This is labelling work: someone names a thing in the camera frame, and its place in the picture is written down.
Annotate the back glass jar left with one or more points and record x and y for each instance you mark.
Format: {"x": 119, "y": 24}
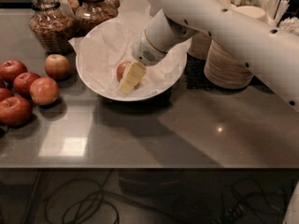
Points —
{"x": 69, "y": 6}

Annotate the red apple middle left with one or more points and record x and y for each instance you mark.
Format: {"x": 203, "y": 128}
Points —
{"x": 22, "y": 83}

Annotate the front stack paper bowls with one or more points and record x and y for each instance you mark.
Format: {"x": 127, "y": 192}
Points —
{"x": 223, "y": 70}

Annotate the back stack paper bowls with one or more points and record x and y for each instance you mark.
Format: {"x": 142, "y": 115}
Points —
{"x": 201, "y": 42}

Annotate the stack paper bowls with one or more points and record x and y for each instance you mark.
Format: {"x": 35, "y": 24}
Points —
{"x": 223, "y": 70}
{"x": 201, "y": 42}

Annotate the black mat under bowls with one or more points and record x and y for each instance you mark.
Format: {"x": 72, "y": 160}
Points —
{"x": 196, "y": 79}

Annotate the black power strip on floor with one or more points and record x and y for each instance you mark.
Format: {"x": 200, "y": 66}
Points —
{"x": 231, "y": 216}

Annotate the pale apple near bowl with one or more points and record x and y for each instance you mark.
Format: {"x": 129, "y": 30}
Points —
{"x": 57, "y": 67}

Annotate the red apple left edge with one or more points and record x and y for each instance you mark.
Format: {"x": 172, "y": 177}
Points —
{"x": 5, "y": 93}

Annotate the pale red apple front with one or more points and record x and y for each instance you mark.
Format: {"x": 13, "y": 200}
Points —
{"x": 44, "y": 91}

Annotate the white tissue paper liner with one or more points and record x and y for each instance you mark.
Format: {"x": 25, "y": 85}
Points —
{"x": 106, "y": 50}

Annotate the red apple back left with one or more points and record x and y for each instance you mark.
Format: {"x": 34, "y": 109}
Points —
{"x": 9, "y": 70}

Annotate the large red apple front left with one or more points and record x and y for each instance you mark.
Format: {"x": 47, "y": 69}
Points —
{"x": 15, "y": 111}

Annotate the large glass granola jar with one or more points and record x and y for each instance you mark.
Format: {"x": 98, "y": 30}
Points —
{"x": 52, "y": 27}

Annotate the white bowl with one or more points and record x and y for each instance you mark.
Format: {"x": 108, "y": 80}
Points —
{"x": 130, "y": 94}

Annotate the white plastic cutlery bunch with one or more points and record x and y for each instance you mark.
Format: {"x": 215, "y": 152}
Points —
{"x": 275, "y": 9}

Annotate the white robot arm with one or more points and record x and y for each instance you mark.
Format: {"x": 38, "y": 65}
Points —
{"x": 269, "y": 53}

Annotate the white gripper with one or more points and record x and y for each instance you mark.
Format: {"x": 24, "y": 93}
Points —
{"x": 144, "y": 52}

